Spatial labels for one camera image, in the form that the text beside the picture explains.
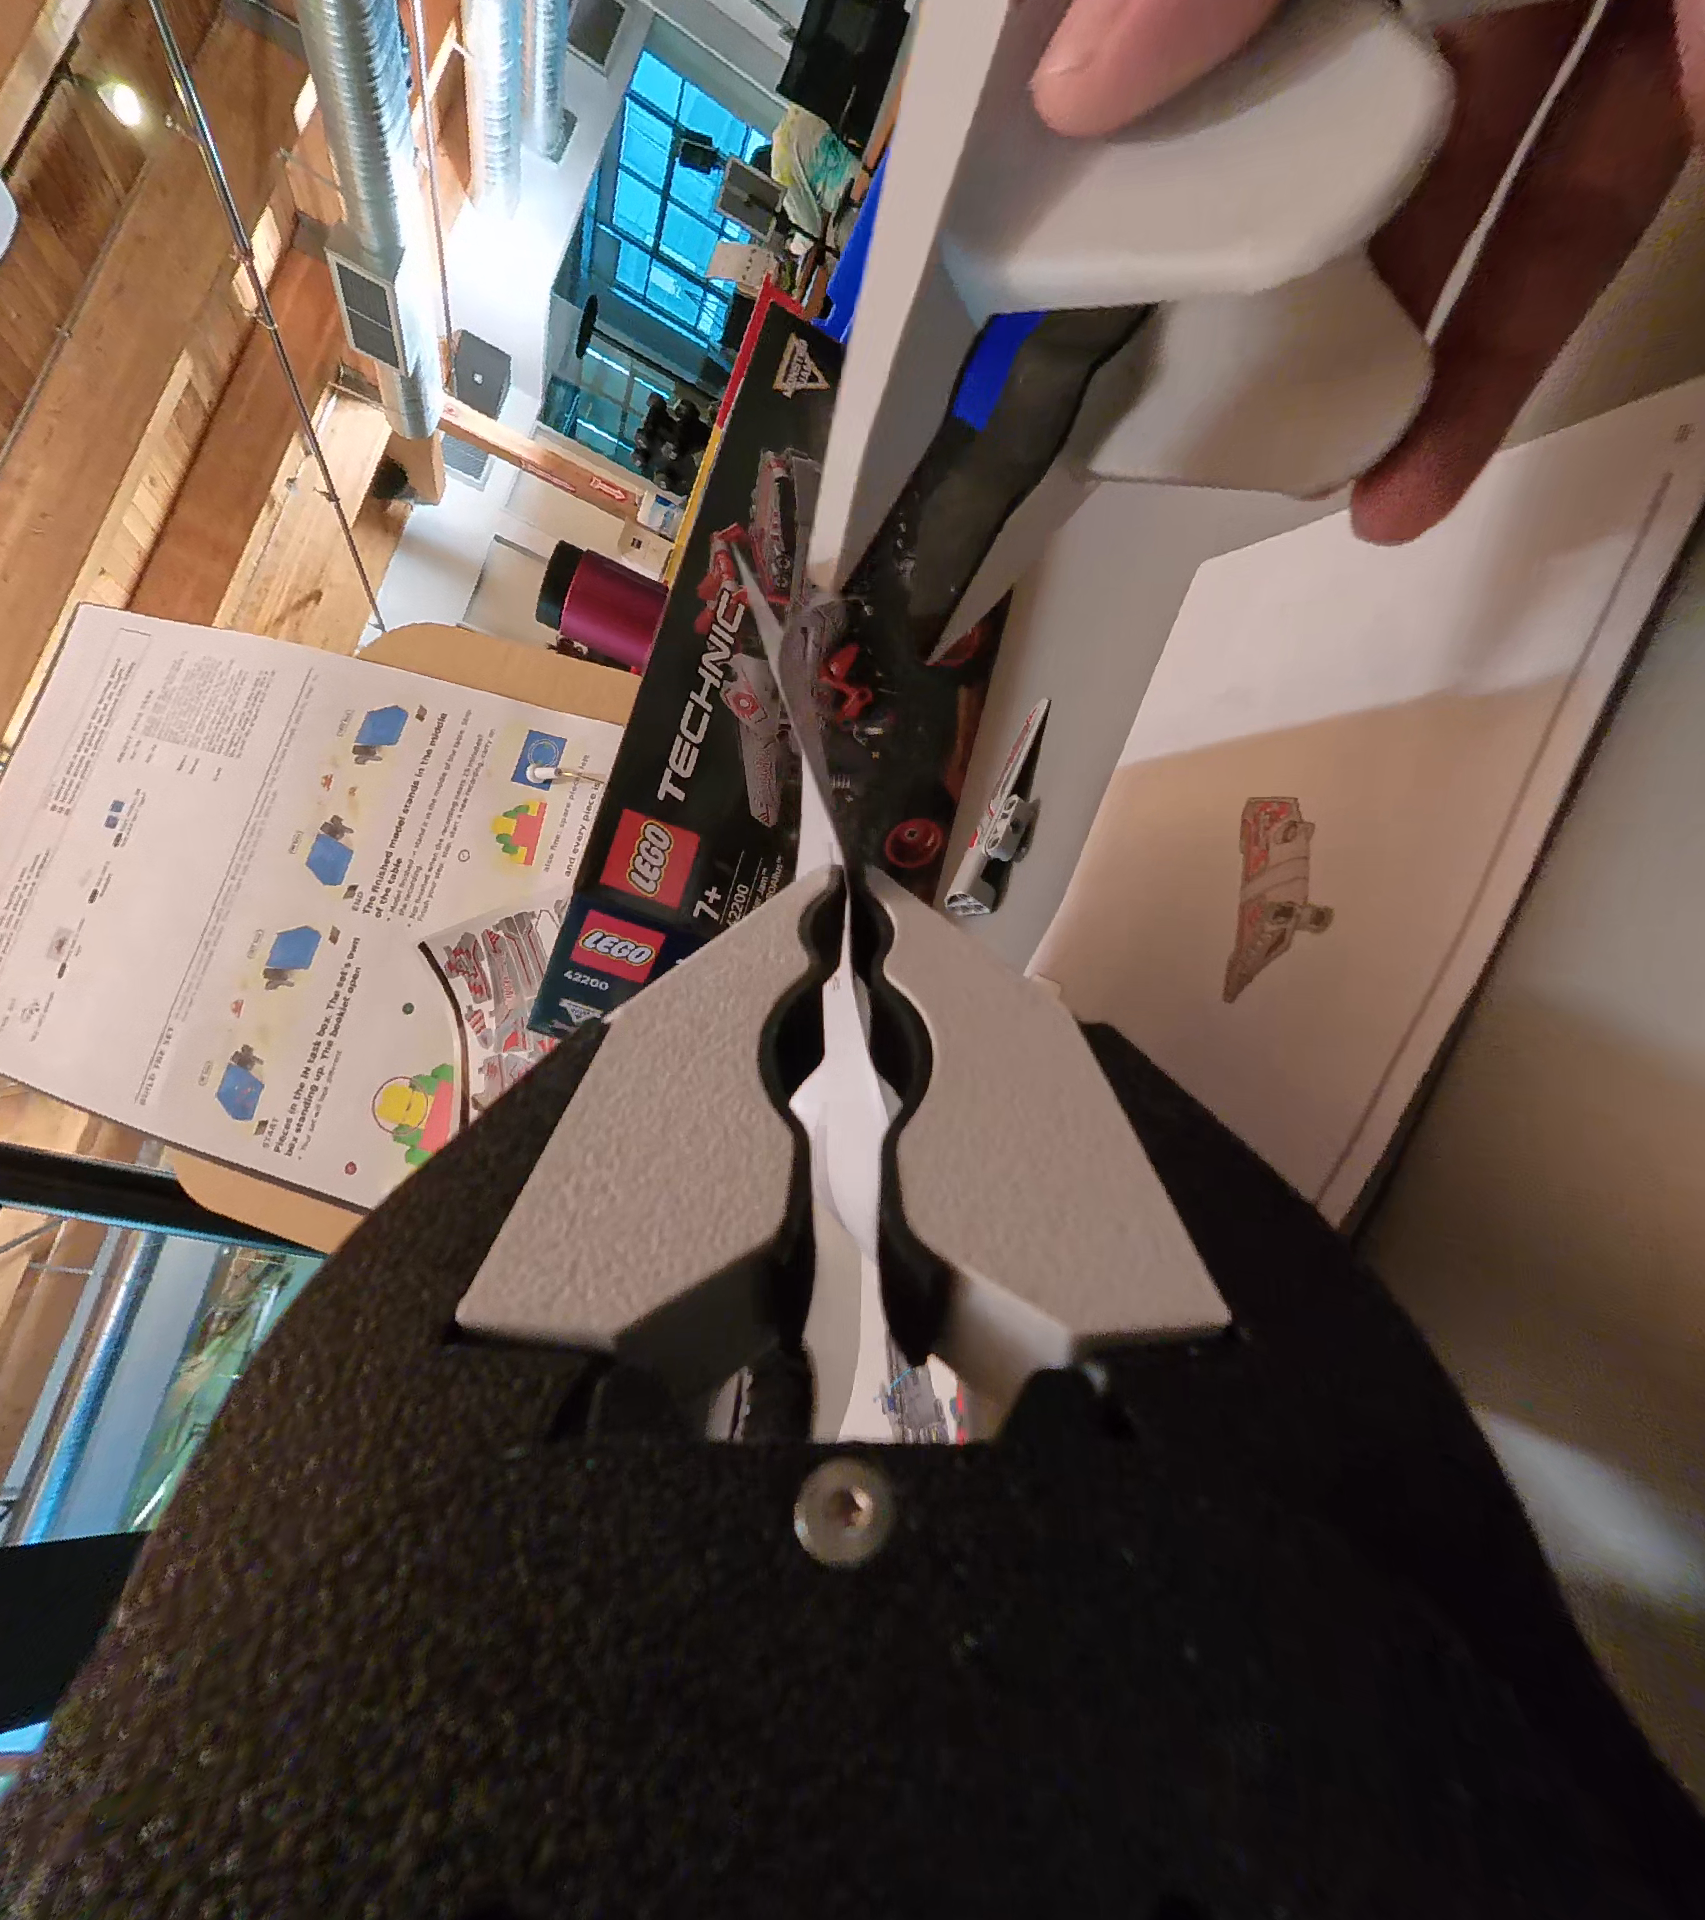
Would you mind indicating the metal air vent grille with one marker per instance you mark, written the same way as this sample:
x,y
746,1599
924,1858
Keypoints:
x,y
369,315

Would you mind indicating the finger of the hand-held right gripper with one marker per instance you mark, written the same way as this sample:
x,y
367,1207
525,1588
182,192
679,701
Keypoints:
x,y
1242,405
897,300

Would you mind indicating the silver ventilation duct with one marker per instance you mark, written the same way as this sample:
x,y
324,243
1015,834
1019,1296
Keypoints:
x,y
507,90
365,150

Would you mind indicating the large glass window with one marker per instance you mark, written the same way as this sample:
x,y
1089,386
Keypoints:
x,y
672,226

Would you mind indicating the black partition post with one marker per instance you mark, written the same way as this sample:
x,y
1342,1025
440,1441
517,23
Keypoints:
x,y
41,1178

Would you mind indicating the round ceiling light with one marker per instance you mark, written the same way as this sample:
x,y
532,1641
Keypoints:
x,y
119,102

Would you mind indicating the light wooden display board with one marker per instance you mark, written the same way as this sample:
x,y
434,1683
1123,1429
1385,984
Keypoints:
x,y
478,653

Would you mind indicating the white printed instruction sheet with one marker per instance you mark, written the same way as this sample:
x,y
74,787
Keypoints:
x,y
191,841

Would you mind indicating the grey red toy panel piece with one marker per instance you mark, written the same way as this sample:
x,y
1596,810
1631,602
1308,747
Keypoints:
x,y
1003,817

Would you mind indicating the white clip pin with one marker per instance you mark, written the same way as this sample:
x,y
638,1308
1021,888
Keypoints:
x,y
553,774

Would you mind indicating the white instruction booklet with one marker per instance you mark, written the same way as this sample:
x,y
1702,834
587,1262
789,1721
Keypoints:
x,y
1393,719

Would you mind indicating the black toy set box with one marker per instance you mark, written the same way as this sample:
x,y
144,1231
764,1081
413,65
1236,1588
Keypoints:
x,y
672,780

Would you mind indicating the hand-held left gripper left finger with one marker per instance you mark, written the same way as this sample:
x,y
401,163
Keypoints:
x,y
641,1185

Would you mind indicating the maroon tumbler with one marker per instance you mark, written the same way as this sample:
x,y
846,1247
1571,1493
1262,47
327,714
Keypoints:
x,y
604,606

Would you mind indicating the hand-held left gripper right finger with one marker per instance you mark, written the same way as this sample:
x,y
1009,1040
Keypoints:
x,y
1060,1200

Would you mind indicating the red grey sticker sheet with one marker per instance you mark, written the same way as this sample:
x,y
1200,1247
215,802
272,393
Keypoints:
x,y
491,975

